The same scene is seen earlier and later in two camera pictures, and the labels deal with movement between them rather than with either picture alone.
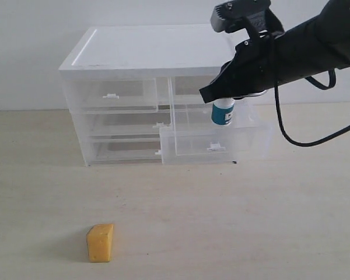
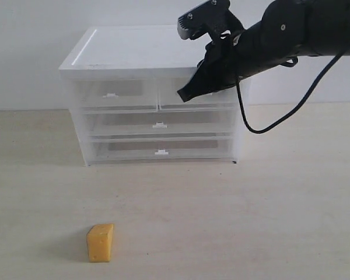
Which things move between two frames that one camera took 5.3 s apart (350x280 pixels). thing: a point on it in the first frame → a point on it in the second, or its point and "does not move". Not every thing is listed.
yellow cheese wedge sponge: x=99 y=242 does not move
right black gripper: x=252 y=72 → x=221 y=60
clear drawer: x=191 y=137 → x=168 y=98
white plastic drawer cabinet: x=133 y=94 does not move
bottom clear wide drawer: x=144 y=149 does not move
